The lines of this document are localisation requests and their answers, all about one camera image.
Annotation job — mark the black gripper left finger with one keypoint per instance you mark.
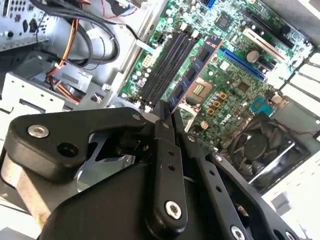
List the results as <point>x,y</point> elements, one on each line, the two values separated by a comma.
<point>62,142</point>

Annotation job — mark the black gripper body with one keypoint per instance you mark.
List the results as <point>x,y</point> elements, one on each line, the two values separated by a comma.
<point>112,207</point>

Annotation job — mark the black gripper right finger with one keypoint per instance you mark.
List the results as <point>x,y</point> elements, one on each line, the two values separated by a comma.
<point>225,190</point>

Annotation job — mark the blue RAM stick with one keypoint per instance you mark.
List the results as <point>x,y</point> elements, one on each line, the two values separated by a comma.
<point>197,67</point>

